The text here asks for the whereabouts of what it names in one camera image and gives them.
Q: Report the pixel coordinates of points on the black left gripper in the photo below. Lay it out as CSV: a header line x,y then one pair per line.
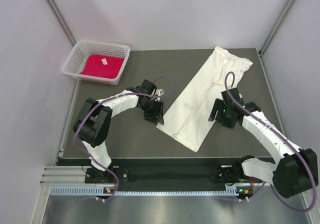
x,y
157,115

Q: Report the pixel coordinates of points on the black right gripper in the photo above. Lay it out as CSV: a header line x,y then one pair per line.
x,y
219,105

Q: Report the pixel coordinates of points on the white t shirt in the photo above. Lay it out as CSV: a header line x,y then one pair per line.
x,y
187,119

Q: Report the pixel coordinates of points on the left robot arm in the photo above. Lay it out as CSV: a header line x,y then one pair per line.
x,y
93,123

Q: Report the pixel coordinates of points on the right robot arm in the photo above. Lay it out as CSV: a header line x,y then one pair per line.
x,y
293,170

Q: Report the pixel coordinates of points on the red folded t shirt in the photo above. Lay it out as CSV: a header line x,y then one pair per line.
x,y
102,66

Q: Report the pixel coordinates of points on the white plastic laundry basket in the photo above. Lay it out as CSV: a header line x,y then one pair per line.
x,y
77,59

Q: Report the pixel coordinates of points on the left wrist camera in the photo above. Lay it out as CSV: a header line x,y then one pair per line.
x,y
159,92

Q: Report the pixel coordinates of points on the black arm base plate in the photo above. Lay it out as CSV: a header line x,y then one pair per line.
x,y
225,166

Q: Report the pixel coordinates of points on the aluminium front rail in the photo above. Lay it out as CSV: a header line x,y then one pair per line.
x,y
60,175

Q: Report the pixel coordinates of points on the white slotted cable duct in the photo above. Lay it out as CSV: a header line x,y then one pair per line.
x,y
105,191

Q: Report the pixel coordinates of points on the right aluminium frame post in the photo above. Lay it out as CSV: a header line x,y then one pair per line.
x,y
277,25

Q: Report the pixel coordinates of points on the aluminium frame post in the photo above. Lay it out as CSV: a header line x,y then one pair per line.
x,y
63,24
277,25

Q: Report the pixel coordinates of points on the left aluminium frame post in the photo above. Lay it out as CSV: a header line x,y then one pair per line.
x,y
63,24

